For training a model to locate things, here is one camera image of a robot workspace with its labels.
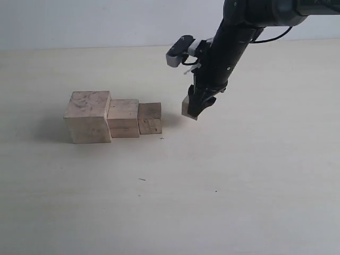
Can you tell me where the second largest wooden cube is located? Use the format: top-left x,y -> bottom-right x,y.
107,99 -> 140,138

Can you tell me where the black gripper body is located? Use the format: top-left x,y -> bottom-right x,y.
194,23 -> 255,99

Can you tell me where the smallest wooden cube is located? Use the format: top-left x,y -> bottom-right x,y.
181,95 -> 198,121

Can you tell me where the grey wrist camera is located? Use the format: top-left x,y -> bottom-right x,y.
166,35 -> 195,68

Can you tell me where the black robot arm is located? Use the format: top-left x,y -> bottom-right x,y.
182,1 -> 339,119

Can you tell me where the black cable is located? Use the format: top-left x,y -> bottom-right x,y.
251,25 -> 293,44

